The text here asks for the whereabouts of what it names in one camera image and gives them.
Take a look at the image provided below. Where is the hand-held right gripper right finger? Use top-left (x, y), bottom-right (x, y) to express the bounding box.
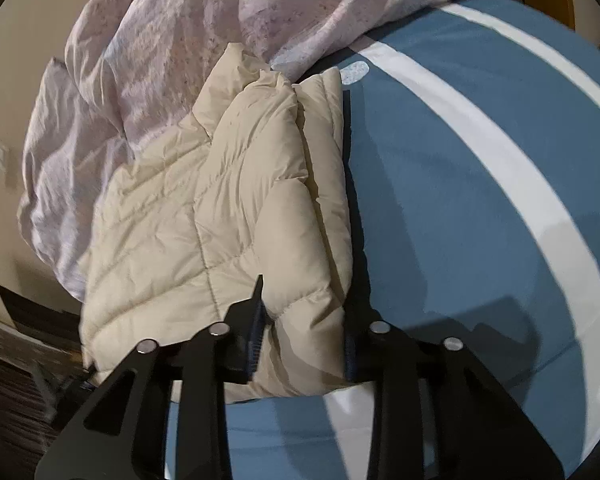
top-left (342, 321), bottom-right (566, 480)

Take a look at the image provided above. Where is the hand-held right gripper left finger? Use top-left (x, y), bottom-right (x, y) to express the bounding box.
top-left (34, 275), bottom-right (266, 480)

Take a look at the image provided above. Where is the beige down jacket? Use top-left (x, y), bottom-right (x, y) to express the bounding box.
top-left (78, 42), bottom-right (356, 403)

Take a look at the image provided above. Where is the blue white striped bed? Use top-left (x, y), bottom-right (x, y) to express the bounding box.
top-left (165, 0), bottom-right (600, 480)

